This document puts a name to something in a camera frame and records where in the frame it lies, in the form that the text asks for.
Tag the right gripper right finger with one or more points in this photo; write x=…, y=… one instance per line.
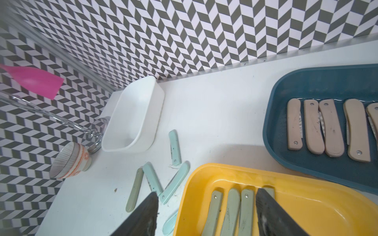
x=273, y=220

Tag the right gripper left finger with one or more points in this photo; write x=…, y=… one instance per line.
x=142, y=221

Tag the olive knife vertical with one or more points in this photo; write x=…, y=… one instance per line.
x=246, y=213

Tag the yellow storage box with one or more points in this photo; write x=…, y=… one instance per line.
x=321, y=208

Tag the white storage box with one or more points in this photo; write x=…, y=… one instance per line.
x=134, y=122

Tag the dark teal storage box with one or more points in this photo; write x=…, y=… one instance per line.
x=339, y=83

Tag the olive knife horizontal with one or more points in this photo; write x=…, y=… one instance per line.
x=270, y=191

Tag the mint knife centre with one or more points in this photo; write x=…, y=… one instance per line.
x=169, y=225

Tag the mint knife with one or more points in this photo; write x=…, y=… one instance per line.
x=169, y=225
x=152, y=178
x=175, y=149

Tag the mint knife angled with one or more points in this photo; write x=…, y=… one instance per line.
x=175, y=183

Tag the mint knife left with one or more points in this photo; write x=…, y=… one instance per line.
x=152, y=178

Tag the mint knife top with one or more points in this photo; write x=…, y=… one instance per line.
x=175, y=149

